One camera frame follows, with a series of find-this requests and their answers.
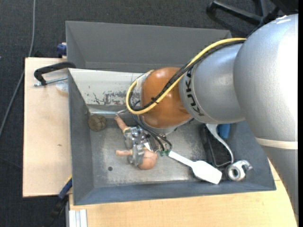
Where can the white plastic spatula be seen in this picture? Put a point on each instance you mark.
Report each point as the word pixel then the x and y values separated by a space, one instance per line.
pixel 204 170

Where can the grey metal bin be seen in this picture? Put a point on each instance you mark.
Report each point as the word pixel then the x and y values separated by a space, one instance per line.
pixel 123 44

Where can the olive brown ball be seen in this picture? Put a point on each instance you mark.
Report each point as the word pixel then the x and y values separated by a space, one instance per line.
pixel 97 122

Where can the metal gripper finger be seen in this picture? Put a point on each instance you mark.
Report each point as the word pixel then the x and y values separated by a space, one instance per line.
pixel 137 155
pixel 131 136

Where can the pale wood board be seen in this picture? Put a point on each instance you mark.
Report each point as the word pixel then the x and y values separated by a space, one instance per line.
pixel 45 131

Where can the blue plastic object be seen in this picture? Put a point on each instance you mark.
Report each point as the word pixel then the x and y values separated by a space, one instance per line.
pixel 224 130

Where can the plastic baby doll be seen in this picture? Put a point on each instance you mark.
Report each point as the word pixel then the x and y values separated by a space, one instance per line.
pixel 148 161

